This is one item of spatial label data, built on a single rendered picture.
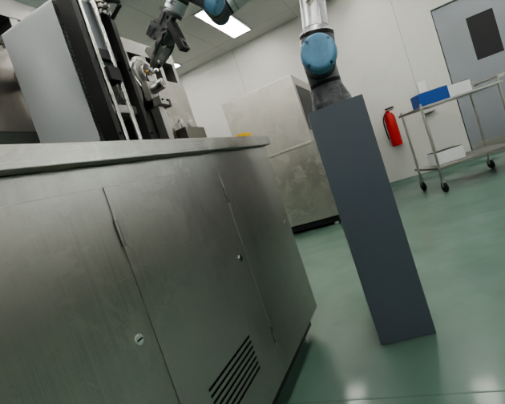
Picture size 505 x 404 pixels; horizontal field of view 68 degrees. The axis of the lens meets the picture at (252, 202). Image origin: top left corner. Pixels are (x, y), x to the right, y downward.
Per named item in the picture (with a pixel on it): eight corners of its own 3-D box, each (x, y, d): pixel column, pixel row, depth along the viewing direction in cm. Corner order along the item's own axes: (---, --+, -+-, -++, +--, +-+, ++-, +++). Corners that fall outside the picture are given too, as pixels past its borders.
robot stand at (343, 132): (421, 311, 155) (356, 102, 149) (436, 333, 135) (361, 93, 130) (373, 322, 158) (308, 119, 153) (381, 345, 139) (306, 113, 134)
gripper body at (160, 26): (156, 40, 146) (168, 9, 142) (173, 50, 144) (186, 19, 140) (144, 35, 139) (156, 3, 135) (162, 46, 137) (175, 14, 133)
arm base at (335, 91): (350, 103, 147) (343, 78, 147) (354, 97, 133) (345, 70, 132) (313, 116, 150) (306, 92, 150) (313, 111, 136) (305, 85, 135)
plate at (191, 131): (189, 140, 153) (184, 126, 153) (118, 170, 169) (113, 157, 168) (208, 139, 168) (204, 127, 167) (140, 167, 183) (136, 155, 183)
